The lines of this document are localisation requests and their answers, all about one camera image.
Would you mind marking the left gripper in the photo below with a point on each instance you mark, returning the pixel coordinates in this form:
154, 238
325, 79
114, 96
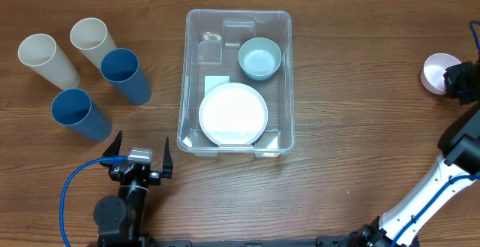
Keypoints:
167, 164

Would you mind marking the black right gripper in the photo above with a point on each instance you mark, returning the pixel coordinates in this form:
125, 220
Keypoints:
463, 97

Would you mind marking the pink small bowl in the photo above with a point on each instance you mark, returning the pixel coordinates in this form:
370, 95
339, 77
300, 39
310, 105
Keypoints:
435, 66

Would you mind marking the dark blue cup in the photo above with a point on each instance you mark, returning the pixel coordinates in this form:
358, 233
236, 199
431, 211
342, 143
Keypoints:
121, 67
74, 108

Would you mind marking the white plate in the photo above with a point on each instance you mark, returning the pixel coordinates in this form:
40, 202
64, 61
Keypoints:
233, 114

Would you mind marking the grey small bowl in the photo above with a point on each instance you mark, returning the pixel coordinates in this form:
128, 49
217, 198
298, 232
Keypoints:
259, 55

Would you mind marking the light blue small bowl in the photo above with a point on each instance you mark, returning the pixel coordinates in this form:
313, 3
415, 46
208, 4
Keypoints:
259, 76

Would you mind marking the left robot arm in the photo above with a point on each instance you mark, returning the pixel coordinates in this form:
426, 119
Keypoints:
120, 217

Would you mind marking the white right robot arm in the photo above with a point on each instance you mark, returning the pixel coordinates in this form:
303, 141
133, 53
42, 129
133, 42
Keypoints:
454, 169

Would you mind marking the dark blue cup front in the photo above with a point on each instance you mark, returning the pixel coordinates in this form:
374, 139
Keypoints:
74, 108

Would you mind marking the clear plastic storage bin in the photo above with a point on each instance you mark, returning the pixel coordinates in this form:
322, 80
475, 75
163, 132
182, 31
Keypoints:
213, 39

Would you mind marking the cream tall cup rear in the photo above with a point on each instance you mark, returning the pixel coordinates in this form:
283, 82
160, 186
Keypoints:
93, 39

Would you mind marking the cream tall cup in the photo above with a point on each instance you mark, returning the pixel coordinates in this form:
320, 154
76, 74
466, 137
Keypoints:
42, 54
93, 39

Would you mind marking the cream tall cup left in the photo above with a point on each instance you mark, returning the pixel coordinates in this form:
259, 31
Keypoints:
42, 54

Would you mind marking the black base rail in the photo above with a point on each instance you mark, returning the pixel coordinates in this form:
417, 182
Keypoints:
320, 241

